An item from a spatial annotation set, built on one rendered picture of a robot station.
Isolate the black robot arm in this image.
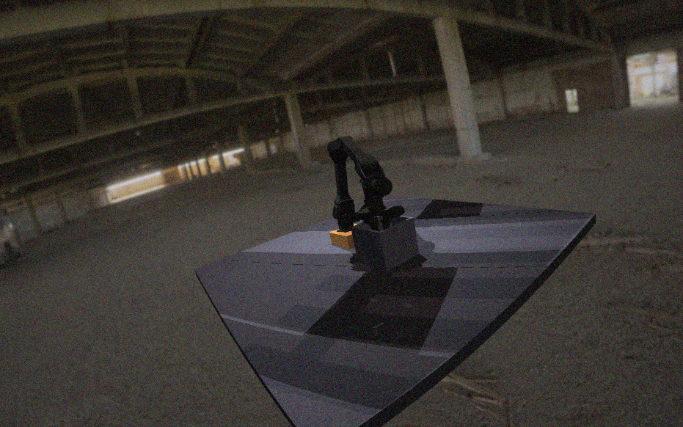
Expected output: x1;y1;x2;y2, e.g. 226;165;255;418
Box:
327;136;392;233

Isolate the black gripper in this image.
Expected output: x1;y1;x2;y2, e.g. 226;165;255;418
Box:
351;195;405;232

